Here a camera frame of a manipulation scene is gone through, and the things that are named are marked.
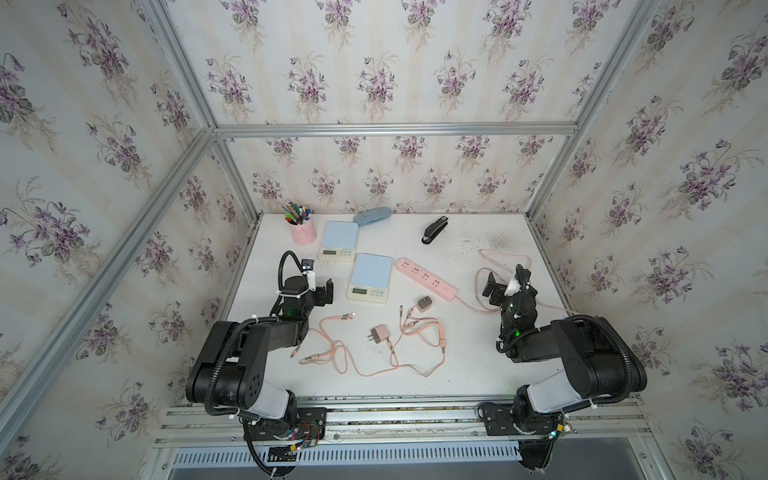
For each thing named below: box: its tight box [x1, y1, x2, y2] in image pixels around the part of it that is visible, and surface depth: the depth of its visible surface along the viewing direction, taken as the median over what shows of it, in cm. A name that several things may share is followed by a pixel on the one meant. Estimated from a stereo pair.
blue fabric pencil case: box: [353, 207, 392, 226], surface depth 120 cm
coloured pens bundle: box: [281, 200, 315, 225], surface depth 107 cm
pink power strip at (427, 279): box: [395, 257, 458, 302], surface depth 100 cm
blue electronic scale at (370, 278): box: [346, 253, 393, 304], surface depth 101 cm
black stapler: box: [421, 216, 449, 245], surface depth 113 cm
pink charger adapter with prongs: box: [367, 324, 389, 344], surface depth 88 cm
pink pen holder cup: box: [285, 216, 317, 246], surface depth 107 cm
